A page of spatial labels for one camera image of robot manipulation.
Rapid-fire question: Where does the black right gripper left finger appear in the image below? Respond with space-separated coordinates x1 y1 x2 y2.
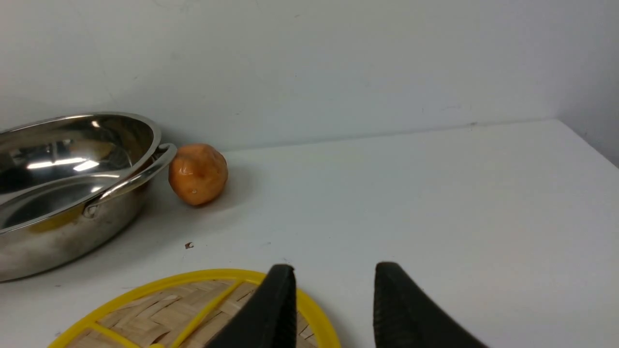
206 264 297 348

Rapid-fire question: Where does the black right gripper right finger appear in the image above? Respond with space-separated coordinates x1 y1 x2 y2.
373 262 487 348

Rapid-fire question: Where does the yellow rimmed woven steamer lid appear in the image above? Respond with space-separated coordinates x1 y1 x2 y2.
47 269 341 348

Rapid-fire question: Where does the stainless steel pot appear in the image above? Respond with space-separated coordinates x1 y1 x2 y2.
0 112 177 282

